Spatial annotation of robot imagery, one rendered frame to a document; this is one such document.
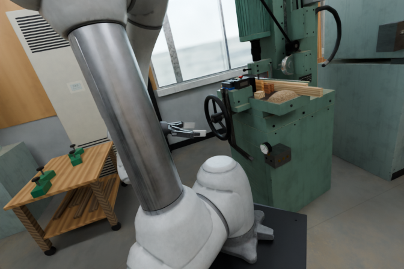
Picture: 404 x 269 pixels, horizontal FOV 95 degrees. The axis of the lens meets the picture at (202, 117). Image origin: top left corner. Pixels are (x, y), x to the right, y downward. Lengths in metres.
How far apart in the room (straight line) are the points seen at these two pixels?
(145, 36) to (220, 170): 0.41
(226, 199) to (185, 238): 0.15
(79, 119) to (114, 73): 1.88
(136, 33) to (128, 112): 0.25
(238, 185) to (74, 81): 1.88
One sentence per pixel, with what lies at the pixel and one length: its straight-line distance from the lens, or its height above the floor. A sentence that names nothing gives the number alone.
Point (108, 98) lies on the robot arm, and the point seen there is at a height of 1.16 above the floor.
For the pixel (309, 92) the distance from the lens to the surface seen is 1.02.
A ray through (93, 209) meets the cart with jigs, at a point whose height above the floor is 0.20.
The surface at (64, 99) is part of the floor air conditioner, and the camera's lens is 2.21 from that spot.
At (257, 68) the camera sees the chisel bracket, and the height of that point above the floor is 1.03.
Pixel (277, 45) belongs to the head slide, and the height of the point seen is 1.14.
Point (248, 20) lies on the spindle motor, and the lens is 1.15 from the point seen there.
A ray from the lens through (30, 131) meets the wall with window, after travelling 2.76.
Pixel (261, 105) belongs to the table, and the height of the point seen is 0.87.
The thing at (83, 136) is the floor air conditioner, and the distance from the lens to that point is 2.28.
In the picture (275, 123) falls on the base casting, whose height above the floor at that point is 0.75.
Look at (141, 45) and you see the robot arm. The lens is 0.57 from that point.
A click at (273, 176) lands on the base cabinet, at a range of 1.25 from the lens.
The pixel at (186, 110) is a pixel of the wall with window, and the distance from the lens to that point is 2.47.
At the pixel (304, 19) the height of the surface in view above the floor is 1.24.
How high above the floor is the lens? 1.21
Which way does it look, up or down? 20 degrees down
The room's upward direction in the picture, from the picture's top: 12 degrees counter-clockwise
